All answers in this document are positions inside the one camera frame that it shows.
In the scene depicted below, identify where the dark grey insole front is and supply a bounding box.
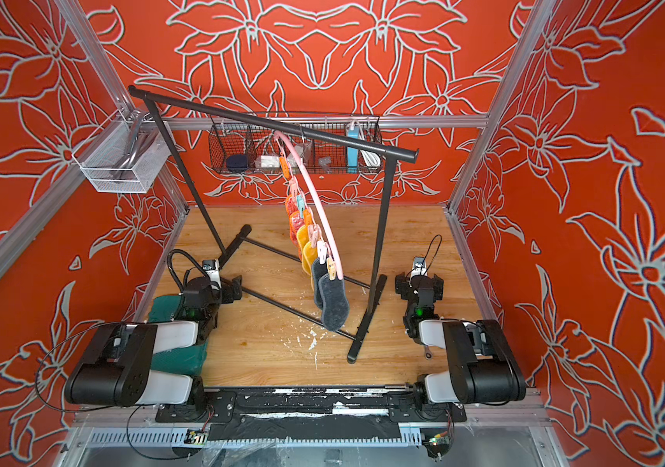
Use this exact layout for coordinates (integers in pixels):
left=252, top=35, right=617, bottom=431
left=320, top=274, right=350, bottom=332

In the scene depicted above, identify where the dark grey insole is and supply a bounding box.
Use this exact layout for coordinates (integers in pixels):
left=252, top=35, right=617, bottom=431
left=320, top=274, right=350, bottom=332
left=311, top=258, right=328, bottom=309

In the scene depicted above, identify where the pink clip hanger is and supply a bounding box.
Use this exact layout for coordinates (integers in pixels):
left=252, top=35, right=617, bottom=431
left=273, top=130, right=345, bottom=280

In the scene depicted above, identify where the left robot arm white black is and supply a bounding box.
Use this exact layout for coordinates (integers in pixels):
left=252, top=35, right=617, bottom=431
left=64, top=276, right=243, bottom=414

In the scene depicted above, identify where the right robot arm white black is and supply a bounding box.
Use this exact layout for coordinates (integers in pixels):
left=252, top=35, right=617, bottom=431
left=395, top=274, right=527, bottom=405

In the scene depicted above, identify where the green plastic tool case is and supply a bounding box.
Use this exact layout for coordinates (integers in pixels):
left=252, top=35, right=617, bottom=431
left=147, top=295, right=208, bottom=377

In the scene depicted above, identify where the yellow insole front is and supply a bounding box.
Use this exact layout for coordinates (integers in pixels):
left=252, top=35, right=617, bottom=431
left=301, top=241, right=318, bottom=276

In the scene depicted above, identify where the yellow insole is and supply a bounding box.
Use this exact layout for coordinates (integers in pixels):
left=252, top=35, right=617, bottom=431
left=295, top=225, right=309, bottom=250
left=301, top=241, right=318, bottom=276

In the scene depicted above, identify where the yellow insole rear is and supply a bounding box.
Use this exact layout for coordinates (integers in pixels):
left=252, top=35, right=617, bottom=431
left=295, top=225, right=309, bottom=250

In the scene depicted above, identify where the red insole front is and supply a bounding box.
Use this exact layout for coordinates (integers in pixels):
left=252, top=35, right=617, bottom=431
left=289, top=210, right=305, bottom=235

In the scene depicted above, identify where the red insole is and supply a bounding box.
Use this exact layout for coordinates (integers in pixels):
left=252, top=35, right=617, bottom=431
left=289, top=210, right=305, bottom=235
left=285, top=195, right=298, bottom=216

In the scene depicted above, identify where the red insole rear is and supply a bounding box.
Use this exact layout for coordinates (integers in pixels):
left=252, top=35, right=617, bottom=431
left=285, top=195, right=298, bottom=216

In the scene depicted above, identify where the dark blue round item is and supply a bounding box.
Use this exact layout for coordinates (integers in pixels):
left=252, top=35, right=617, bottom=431
left=225, top=154, right=249, bottom=173

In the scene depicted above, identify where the white box in basket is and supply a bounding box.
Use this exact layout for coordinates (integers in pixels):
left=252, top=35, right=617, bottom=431
left=256, top=154, right=280, bottom=171

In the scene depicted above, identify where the black metal clothes rack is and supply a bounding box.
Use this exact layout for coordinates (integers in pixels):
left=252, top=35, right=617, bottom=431
left=128, top=85, right=418, bottom=364

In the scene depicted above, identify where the light blue box in basket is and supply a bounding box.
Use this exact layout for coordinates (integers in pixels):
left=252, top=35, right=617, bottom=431
left=346, top=122, right=361, bottom=174

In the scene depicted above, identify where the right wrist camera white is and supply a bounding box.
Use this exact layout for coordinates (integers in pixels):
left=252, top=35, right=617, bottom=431
left=409, top=257, right=429, bottom=278

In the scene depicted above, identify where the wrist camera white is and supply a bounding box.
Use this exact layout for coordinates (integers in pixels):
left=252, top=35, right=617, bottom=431
left=201, top=259, right=221, bottom=289
left=409, top=257, right=429, bottom=278

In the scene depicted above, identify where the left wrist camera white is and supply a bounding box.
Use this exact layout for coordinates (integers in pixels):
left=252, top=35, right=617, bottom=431
left=201, top=259, right=221, bottom=289

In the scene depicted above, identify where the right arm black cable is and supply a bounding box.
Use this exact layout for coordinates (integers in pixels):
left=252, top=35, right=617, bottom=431
left=423, top=234, right=444, bottom=270

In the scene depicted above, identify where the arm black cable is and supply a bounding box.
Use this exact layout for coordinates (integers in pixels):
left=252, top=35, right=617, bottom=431
left=166, top=248, right=212, bottom=293
left=423, top=234, right=444, bottom=270

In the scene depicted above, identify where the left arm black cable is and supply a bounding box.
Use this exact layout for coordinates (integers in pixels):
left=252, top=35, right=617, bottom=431
left=166, top=248, right=212, bottom=293

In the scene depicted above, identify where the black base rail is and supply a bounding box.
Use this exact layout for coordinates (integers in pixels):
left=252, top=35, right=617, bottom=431
left=155, top=383, right=467, bottom=445

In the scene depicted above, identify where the black wire wall basket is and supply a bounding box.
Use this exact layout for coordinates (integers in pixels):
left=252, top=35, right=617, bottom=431
left=208, top=118, right=384, bottom=175

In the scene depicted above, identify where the white mesh wall basket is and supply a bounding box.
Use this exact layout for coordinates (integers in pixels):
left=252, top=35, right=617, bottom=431
left=75, top=109, right=171, bottom=195

